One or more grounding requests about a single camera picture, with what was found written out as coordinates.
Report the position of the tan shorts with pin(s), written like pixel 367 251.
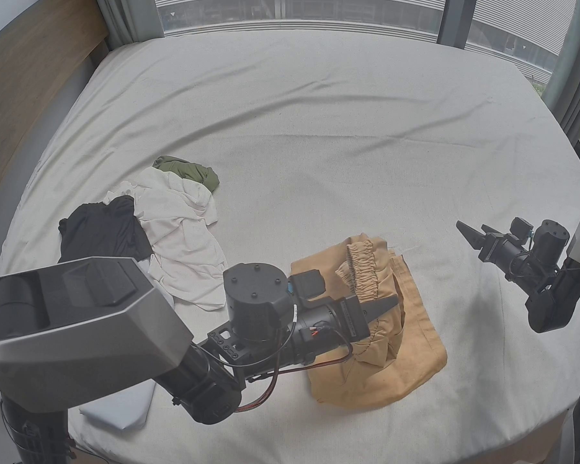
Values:
pixel 396 365

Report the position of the white garment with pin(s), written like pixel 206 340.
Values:
pixel 179 239

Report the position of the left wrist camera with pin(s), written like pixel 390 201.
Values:
pixel 307 285

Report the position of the olive green garment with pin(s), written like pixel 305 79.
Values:
pixel 188 169

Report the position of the bed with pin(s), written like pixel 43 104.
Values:
pixel 319 114

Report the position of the pale grey garment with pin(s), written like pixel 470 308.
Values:
pixel 121 406

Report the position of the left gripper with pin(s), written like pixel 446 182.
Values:
pixel 333 326

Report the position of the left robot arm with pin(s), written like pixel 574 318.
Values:
pixel 77 317

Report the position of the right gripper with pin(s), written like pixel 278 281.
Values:
pixel 507 254

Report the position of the grey-green curtain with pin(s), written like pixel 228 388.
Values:
pixel 121 3
pixel 577 56

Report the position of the black T-shirt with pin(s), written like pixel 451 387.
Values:
pixel 101 230

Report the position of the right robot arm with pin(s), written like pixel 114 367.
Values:
pixel 551 239

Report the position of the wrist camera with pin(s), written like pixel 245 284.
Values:
pixel 307 285
pixel 522 227

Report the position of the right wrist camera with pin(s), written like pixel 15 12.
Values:
pixel 522 227

